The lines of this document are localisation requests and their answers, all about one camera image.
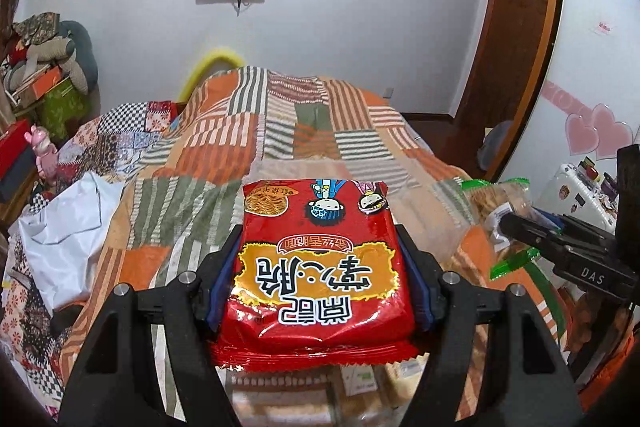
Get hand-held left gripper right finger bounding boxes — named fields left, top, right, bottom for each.
left=395, top=224, right=583, bottom=427

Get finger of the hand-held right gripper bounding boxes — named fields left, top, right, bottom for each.
left=500, top=213, right=568, bottom=258
left=532, top=206, right=616, bottom=240

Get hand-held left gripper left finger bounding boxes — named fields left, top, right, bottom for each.
left=57, top=224, right=246, bottom=427

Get green topped cracker bag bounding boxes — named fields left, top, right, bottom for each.
left=460, top=177, right=532, bottom=249

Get clear plastic container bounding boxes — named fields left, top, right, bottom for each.
left=220, top=157, right=478, bottom=427

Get red instant noodle packet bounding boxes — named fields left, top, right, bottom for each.
left=210, top=179, right=426, bottom=373

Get green trimmed clear snack bag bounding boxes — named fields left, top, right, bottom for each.
left=489, top=248, right=568, bottom=343

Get white stickered suitcase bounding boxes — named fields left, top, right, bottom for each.
left=540, top=159, right=619, bottom=229

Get grey bin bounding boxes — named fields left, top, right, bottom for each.
left=477, top=121, right=516, bottom=172

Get pink heart stickers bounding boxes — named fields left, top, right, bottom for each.
left=565, top=104, right=636, bottom=160

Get striped orange green patchwork blanket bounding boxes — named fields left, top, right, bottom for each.
left=30, top=66, right=571, bottom=427

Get white plastic sheet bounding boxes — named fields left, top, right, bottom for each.
left=15, top=172, right=126, bottom=313

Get checkered floral patchwork quilt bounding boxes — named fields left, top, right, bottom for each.
left=0, top=99, right=181, bottom=427

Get yellow foam tube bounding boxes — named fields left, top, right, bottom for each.
left=177, top=48, right=246, bottom=102

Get pink toy figure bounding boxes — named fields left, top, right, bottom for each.
left=25, top=124, right=61, bottom=182

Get brown wooden door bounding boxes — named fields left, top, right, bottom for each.
left=442, top=0, right=568, bottom=182

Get dark flat box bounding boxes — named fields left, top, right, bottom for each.
left=0, top=152, right=43, bottom=204

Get green patterned box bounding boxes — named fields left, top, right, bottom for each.
left=40, top=79, right=94, bottom=142

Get red flat box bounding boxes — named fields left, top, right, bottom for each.
left=0, top=119, right=32, bottom=180

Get orange cardboard box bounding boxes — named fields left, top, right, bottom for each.
left=10, top=67, right=67, bottom=108

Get dark floral cloth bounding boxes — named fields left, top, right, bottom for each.
left=12, top=12, right=68, bottom=44

